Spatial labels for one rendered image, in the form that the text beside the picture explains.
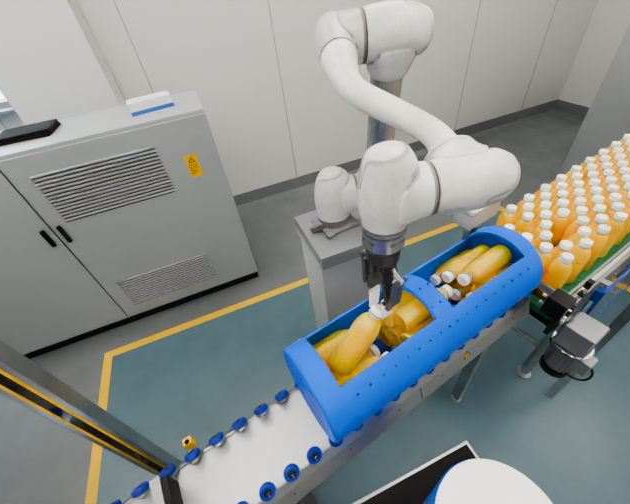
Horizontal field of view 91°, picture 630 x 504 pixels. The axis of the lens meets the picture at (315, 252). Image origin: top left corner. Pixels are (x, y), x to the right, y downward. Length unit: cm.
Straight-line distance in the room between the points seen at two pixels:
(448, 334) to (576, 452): 144
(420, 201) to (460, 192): 7
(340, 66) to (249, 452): 110
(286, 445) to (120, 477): 145
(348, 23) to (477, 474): 116
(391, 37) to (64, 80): 251
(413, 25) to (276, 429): 121
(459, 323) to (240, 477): 77
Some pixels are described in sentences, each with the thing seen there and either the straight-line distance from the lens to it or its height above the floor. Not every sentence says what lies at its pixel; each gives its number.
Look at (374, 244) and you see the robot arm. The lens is 62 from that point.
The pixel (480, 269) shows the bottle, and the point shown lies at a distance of 115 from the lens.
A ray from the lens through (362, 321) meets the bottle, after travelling 83.
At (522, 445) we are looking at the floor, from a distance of 222.
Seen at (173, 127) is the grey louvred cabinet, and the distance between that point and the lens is 207.
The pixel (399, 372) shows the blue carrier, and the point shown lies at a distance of 91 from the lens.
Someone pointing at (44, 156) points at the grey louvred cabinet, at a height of 140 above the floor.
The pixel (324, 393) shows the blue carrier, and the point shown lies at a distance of 83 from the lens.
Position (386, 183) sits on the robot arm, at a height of 171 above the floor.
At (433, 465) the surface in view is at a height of 15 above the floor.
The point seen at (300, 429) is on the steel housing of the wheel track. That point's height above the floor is 93.
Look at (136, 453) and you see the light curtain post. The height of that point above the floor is 79.
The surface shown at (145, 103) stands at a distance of 220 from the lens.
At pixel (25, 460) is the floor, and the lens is 283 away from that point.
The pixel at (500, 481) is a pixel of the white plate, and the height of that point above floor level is 104.
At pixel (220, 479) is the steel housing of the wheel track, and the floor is 93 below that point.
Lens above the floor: 197
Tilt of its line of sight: 42 degrees down
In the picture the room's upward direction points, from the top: 8 degrees counter-clockwise
